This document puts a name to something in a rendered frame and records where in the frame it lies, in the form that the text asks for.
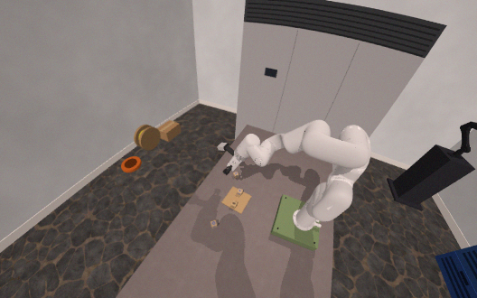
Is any tan mat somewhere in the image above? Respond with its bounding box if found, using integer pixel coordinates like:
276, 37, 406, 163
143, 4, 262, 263
222, 187, 251, 213

